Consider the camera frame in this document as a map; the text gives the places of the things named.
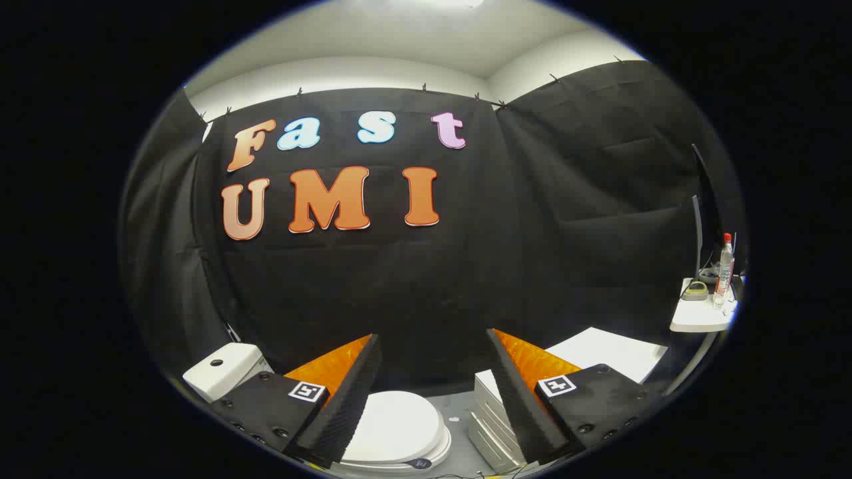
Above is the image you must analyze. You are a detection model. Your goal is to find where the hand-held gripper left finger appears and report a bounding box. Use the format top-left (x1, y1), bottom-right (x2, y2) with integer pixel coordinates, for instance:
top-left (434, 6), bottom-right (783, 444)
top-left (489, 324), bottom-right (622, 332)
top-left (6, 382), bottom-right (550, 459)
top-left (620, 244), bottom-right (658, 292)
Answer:
top-left (210, 333), bottom-right (385, 470)

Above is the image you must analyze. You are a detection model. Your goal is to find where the small white side table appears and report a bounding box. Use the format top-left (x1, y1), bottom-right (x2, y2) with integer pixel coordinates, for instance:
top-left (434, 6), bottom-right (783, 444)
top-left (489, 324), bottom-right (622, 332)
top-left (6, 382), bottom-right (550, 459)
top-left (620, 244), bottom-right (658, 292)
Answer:
top-left (664, 278), bottom-right (740, 395)

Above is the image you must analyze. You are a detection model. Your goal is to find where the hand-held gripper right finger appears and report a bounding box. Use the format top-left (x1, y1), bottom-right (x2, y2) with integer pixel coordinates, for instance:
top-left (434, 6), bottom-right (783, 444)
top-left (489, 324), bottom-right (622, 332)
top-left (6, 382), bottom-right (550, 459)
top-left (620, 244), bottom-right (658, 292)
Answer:
top-left (485, 328), bottom-right (664, 466)

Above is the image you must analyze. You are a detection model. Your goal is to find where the clear bottle with red cap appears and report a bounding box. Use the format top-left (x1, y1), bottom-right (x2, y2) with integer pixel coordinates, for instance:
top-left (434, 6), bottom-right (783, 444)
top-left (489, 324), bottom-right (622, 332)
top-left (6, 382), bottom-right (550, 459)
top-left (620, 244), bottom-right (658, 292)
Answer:
top-left (714, 233), bottom-right (736, 308)

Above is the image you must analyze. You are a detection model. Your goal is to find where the black backdrop cloth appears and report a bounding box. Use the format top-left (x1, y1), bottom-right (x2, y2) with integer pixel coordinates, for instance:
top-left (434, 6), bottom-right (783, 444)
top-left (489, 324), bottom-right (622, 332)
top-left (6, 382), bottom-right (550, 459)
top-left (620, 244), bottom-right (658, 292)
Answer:
top-left (120, 59), bottom-right (747, 400)

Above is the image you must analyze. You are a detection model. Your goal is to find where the white toilet lid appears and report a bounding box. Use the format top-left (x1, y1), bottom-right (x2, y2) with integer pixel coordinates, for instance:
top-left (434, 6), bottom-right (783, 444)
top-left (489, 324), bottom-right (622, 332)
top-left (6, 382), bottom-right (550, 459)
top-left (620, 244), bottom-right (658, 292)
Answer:
top-left (341, 391), bottom-right (452, 470)

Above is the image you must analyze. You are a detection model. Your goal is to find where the white drawer cabinet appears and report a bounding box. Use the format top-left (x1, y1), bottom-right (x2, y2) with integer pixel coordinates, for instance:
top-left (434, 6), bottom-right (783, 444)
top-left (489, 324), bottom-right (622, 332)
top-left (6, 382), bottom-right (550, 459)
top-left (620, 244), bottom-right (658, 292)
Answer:
top-left (468, 326), bottom-right (668, 474)

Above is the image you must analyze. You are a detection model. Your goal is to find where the white toilet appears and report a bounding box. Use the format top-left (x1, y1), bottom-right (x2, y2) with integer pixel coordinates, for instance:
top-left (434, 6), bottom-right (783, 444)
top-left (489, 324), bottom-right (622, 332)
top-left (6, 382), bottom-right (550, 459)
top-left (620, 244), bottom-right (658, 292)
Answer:
top-left (182, 343), bottom-right (453, 476)

